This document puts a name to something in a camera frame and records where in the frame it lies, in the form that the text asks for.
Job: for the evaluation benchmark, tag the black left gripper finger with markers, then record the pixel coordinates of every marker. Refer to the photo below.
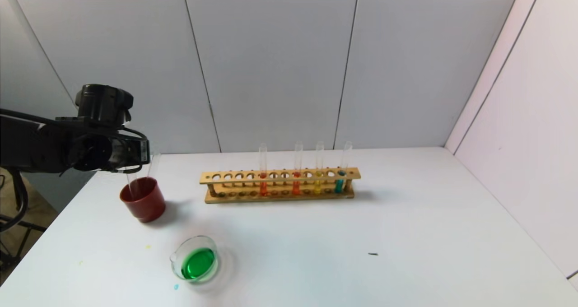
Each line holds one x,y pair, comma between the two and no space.
145,151

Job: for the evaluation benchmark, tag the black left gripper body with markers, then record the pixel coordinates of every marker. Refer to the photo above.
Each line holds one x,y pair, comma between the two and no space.
143,151

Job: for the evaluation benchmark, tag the test tube with blue pigment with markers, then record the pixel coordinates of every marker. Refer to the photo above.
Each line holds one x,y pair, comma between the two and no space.
338,185
154,165

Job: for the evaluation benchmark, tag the test tube with yellow pigment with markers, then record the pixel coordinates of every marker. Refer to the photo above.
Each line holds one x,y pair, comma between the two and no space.
317,186
133,187

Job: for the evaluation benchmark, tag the test tube with red pigment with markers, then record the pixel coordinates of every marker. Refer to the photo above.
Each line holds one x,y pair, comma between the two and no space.
263,187
295,186

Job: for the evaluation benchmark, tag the clear glass beaker dish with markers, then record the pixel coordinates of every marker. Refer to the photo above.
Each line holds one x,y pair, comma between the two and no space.
198,262

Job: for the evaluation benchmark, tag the wooden test tube rack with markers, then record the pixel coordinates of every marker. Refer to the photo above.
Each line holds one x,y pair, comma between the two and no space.
289,199

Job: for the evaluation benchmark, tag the red plastic cup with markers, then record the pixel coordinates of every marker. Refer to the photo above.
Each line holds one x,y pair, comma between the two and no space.
144,203

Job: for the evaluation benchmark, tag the black tripod stand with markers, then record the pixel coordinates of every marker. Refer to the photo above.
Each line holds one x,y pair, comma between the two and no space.
20,225

